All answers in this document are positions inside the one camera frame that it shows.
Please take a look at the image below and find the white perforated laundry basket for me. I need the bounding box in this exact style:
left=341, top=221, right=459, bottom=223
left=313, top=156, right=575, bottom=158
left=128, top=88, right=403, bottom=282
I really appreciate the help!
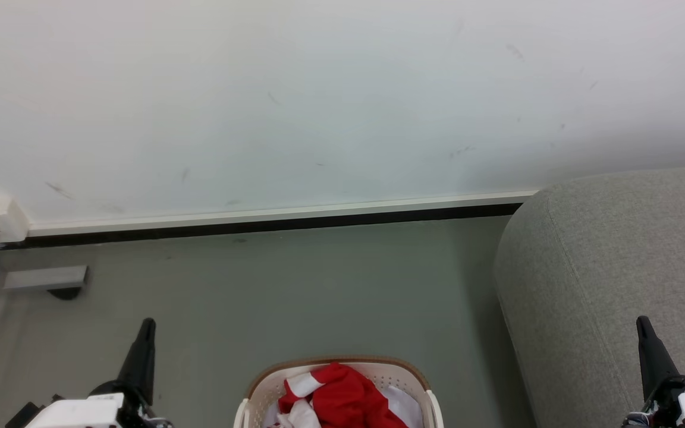
left=234, top=356, right=444, bottom=428

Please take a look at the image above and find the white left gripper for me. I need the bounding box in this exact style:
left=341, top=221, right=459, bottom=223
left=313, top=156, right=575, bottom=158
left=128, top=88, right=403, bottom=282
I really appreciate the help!
left=24, top=318, right=172, bottom=428

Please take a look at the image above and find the white and black baseboard strip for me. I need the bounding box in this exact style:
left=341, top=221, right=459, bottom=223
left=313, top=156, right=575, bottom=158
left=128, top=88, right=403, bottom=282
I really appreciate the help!
left=0, top=190, right=538, bottom=250

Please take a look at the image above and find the grey metal frame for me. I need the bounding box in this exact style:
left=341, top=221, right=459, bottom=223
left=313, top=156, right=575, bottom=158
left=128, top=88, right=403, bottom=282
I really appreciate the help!
left=0, top=235, right=89, bottom=411

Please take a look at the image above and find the red and white garment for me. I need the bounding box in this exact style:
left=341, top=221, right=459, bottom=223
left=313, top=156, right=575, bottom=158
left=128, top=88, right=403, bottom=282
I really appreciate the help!
left=276, top=362, right=410, bottom=428

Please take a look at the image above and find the grey fabric sofa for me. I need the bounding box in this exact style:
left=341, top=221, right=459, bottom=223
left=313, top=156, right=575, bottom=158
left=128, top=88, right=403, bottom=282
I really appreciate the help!
left=493, top=165, right=685, bottom=428

